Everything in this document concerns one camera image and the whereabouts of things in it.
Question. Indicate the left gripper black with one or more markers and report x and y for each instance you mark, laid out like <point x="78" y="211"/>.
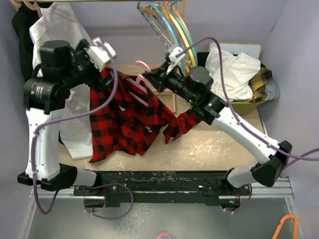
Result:
<point x="80" y="55"/>

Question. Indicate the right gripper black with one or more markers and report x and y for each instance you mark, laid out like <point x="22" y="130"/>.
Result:
<point x="158" y="76"/>

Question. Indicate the pink plastic hanger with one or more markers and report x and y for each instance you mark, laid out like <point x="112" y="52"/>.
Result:
<point x="138" y="81"/>

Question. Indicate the red black plaid shirt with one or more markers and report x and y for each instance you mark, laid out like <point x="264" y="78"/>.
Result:
<point x="132" y="121"/>

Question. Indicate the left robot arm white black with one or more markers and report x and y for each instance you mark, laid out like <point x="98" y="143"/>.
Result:
<point x="44" y="95"/>

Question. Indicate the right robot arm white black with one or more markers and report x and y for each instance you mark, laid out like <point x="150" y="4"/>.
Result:
<point x="271" y="156"/>

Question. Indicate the white shirt in basket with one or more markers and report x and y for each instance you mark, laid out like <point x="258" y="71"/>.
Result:
<point x="237" y="72"/>

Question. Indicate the blue plastic hanger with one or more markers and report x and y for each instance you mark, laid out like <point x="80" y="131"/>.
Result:
<point x="159" y="27"/>

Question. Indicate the teal plastic hanger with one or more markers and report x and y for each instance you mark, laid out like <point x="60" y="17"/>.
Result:
<point x="185" y="30"/>

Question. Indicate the orange plastic hanger on rack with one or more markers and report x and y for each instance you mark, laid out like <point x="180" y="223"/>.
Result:
<point x="159" y="30"/>

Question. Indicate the yellow plaid shirt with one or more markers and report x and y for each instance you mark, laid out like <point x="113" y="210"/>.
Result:
<point x="258" y="85"/>

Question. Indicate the green laundry basket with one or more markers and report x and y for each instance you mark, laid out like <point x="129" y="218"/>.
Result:
<point x="245" y="108"/>

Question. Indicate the wooden clothes rack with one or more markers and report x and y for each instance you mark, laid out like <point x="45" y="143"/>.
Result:
<point x="163" y="18"/>

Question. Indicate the black hanging garment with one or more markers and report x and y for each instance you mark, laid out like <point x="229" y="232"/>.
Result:
<point x="21" y="22"/>

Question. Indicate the grey blue garment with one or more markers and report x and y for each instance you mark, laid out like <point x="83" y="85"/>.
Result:
<point x="272" y="91"/>

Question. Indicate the pink blue hangers bottom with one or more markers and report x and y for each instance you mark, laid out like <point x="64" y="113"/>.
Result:
<point x="165" y="235"/>

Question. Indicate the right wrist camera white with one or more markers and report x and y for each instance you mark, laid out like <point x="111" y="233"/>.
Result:
<point x="174" y="55"/>

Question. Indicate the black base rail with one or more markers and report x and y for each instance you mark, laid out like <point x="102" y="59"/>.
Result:
<point x="177" y="187"/>

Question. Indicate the aluminium rail frame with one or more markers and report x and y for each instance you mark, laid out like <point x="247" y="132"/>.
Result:
<point x="281" y="187"/>

